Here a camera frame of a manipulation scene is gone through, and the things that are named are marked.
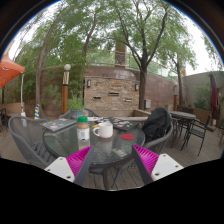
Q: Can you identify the dark-trunk tall tree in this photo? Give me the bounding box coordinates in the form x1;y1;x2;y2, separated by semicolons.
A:
106;0;188;112

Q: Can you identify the black metal patio chair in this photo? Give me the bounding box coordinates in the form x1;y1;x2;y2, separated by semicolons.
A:
181;114;212;157

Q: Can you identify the grey chair holding backpack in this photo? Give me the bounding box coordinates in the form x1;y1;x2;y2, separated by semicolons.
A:
143;116;175;155

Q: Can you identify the orange patio umbrella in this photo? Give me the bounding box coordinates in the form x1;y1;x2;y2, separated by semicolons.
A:
0;51;27;118

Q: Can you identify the round patio table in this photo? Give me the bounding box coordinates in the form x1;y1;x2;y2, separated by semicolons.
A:
169;110;197;135

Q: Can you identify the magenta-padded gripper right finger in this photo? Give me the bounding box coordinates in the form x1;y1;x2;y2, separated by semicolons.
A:
131;143;185;186

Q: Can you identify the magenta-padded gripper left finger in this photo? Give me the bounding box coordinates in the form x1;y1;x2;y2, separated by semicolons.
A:
44;145;96;187

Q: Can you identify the green-capped brown drink bottle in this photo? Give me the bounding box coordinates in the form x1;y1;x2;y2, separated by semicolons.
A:
76;115;91;142

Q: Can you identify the grey laptop with stickers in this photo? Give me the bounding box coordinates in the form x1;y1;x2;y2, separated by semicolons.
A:
41;118;78;132

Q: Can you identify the white mug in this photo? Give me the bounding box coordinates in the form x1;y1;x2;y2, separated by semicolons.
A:
92;121;114;139

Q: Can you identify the black laptop with stickers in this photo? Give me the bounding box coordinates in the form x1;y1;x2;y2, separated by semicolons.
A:
108;117;140;132

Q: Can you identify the leaning grey-trunk tree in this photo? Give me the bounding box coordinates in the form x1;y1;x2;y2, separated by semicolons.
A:
19;3;101;118

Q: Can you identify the black backpack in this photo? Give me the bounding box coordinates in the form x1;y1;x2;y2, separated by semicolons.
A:
141;107;173;144

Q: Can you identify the wooden globe lamp post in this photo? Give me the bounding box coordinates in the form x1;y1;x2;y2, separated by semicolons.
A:
61;63;72;115

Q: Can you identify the flat round red coaster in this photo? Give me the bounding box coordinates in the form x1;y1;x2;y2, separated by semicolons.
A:
120;133;136;141

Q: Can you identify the closed maroon patio umbrella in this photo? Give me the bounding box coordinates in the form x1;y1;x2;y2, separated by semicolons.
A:
209;71;220;126

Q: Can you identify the blue yellow striped post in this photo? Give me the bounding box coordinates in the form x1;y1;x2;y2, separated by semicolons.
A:
33;103;41;120

